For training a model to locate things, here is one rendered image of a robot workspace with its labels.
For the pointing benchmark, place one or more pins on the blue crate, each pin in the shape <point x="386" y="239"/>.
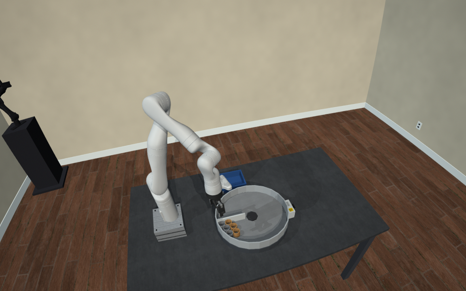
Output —
<point x="235" y="178"/>

